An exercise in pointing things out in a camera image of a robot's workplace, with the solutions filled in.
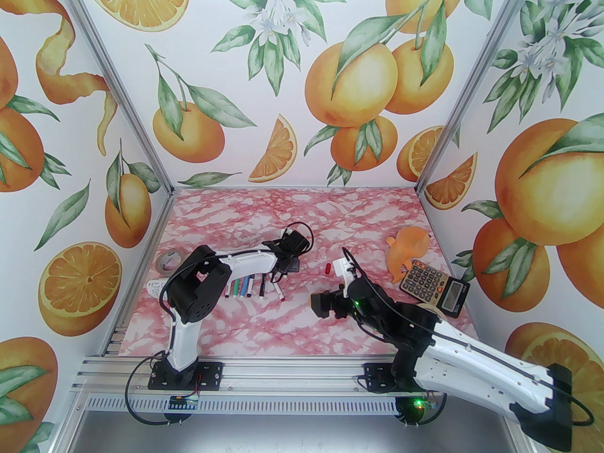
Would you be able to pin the slim white pen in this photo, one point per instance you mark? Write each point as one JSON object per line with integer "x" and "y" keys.
{"x": 230, "y": 288}

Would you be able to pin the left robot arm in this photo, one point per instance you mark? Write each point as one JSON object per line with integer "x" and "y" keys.
{"x": 198, "y": 290}

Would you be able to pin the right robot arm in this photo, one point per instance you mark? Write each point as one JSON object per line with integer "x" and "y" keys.
{"x": 481, "y": 366}

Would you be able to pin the dark desk calculator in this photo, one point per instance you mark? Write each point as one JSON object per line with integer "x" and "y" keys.
{"x": 429, "y": 283}

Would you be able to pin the orange plush toy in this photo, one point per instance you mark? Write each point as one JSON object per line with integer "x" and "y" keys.
{"x": 408, "y": 248}

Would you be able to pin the clear tape roll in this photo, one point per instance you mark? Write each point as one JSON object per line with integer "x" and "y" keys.
{"x": 165, "y": 262}

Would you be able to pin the black controller with green light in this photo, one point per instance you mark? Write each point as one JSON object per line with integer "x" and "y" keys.
{"x": 415, "y": 411}

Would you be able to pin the white bottle blue cap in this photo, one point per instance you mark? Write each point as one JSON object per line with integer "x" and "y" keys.
{"x": 155, "y": 288}

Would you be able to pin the grey steel panel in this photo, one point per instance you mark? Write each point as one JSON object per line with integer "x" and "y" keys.
{"x": 283, "y": 434}

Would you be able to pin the small circuit board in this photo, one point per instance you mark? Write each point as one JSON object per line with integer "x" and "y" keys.
{"x": 181, "y": 403}

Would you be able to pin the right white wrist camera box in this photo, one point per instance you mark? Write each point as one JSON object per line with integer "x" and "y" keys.
{"x": 344, "y": 272}

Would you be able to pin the aluminium mounting rail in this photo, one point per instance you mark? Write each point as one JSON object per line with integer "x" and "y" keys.
{"x": 292, "y": 375}

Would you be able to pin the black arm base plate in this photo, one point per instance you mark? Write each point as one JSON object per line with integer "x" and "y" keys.
{"x": 377, "y": 378}
{"x": 212, "y": 375}

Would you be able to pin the aluminium frame post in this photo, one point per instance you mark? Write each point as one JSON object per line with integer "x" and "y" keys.
{"x": 476, "y": 78}
{"x": 113, "y": 78}

